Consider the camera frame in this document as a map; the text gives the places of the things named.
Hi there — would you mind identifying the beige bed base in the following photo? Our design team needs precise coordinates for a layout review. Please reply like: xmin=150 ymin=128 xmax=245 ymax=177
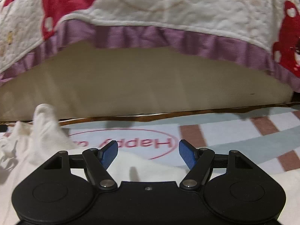
xmin=1 ymin=42 xmax=293 ymax=121

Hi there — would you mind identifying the white quilt with red bears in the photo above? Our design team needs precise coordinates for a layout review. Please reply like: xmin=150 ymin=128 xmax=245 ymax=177
xmin=1 ymin=0 xmax=299 ymax=92

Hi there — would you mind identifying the cream fleece zip jacket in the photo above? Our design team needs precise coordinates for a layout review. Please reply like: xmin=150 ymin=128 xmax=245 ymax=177
xmin=0 ymin=103 xmax=300 ymax=225

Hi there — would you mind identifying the checkered floor rug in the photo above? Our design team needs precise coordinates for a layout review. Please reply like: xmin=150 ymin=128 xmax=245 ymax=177
xmin=1 ymin=104 xmax=299 ymax=174

